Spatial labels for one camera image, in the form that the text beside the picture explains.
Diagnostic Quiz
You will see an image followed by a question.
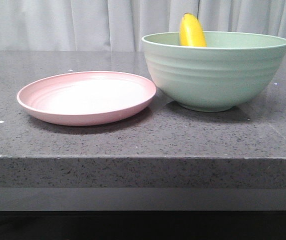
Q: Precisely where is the green bowl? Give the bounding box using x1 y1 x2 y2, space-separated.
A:
142 31 286 112

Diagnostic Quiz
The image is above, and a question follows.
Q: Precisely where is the yellow banana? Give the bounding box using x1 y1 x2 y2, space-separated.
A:
179 13 207 47

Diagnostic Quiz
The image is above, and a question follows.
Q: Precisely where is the pink plate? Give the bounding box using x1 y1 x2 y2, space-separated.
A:
17 71 157 126

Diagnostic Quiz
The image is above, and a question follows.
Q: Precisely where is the white curtain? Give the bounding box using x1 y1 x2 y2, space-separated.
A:
0 0 286 52

